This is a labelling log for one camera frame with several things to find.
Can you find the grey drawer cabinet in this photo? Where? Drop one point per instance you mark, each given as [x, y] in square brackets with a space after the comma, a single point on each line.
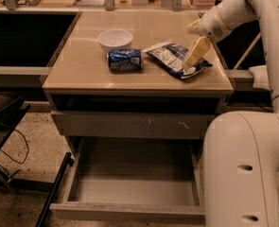
[80, 79]

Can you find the blue soda can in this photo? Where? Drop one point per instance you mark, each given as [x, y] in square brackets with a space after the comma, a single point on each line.
[124, 60]

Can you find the black cart on left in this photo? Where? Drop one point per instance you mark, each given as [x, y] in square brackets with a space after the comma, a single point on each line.
[12, 110]

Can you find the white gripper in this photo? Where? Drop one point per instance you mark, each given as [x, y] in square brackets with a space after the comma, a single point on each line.
[210, 23]

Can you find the open grey lower drawer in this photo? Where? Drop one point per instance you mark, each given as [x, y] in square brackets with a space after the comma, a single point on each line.
[142, 180]

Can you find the closed grey upper drawer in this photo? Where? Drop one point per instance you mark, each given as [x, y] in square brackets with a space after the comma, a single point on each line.
[132, 125]

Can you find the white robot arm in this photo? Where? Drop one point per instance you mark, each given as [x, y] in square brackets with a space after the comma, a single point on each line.
[241, 149]

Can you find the white bowl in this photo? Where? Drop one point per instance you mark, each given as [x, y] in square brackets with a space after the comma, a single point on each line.
[114, 39]

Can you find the blue chip bag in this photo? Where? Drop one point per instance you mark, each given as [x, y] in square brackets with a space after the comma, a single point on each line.
[170, 57]

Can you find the white stick with cap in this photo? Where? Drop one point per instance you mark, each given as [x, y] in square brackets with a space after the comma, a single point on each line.
[247, 51]

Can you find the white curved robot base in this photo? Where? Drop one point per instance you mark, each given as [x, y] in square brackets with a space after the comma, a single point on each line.
[260, 77]

